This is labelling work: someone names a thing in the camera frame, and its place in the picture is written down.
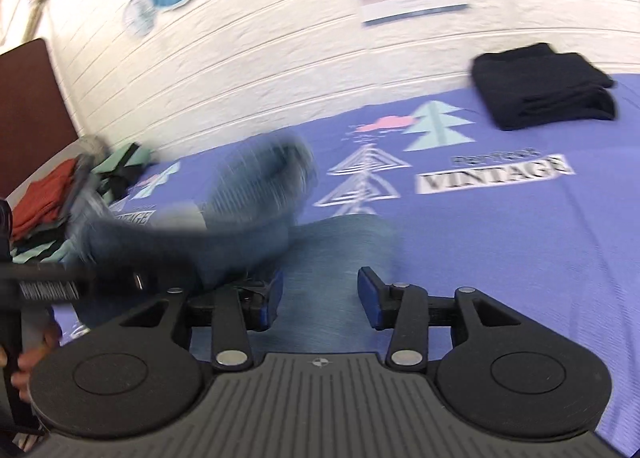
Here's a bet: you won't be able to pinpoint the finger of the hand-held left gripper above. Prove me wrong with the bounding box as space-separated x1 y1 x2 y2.
82 220 213 291

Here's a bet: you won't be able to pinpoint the light blue denim pants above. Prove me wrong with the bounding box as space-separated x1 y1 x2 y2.
65 134 403 364

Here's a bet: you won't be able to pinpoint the brown headboard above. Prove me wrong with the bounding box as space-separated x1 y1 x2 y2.
0 38 81 201

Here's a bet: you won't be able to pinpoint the folded black pants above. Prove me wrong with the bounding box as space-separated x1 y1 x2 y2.
470 42 620 132

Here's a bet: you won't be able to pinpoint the purple printed bedsheet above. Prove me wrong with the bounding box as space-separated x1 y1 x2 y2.
50 72 640 449

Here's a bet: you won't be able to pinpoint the small pale paper fan decoration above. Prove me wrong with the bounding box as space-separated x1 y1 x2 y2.
122 0 158 38

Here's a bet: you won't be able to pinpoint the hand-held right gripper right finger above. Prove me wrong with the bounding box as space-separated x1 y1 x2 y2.
357 266 523 370

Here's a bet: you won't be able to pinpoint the orange folded garment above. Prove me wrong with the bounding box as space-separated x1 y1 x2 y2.
9 159 78 241

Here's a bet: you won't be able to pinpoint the green striped garment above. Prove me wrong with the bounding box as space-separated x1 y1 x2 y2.
92 142 153 199

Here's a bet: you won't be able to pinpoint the person's left hand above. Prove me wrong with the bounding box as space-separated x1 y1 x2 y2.
0 323 63 391

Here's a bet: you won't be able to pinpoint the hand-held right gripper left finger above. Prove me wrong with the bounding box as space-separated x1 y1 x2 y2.
120 270 285 371

